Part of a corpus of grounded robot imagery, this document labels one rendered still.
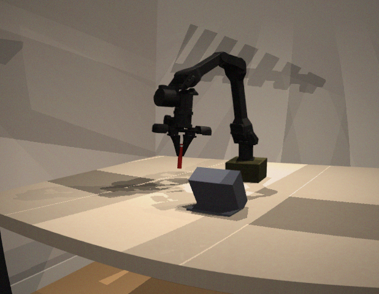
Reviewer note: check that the grey panel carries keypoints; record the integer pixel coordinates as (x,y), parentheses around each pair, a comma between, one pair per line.
(217,191)

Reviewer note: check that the dark red peg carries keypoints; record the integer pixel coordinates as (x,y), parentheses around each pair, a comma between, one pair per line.
(179,165)

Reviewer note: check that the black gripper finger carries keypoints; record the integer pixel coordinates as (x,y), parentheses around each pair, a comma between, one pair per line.
(187,139)
(176,141)

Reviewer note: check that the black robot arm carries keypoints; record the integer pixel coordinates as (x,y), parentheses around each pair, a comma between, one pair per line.
(235,69)

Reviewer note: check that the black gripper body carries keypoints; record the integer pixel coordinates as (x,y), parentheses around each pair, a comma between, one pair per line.
(182,118)

